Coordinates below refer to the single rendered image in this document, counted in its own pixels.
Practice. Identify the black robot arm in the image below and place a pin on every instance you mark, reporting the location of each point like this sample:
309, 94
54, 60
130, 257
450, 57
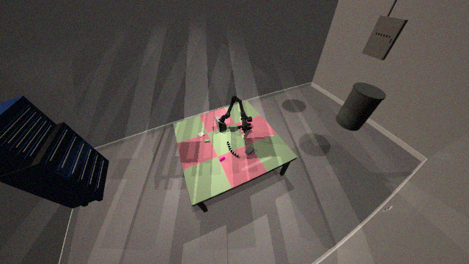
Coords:
243, 115

